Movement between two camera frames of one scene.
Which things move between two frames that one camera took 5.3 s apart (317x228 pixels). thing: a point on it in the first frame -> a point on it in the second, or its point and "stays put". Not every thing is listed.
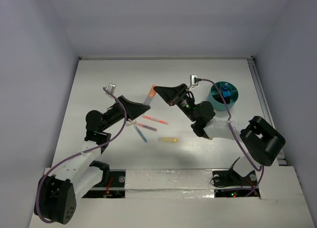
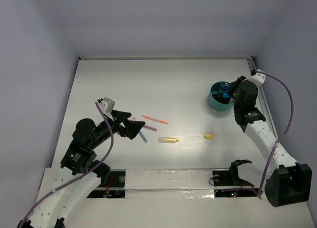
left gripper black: (124, 107) -> (120, 123)
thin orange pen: (155, 119) stays put
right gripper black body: (185, 104) -> (233, 89)
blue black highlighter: (226, 93) stays put
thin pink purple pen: (152, 129) stays put
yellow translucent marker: (168, 140) stays put
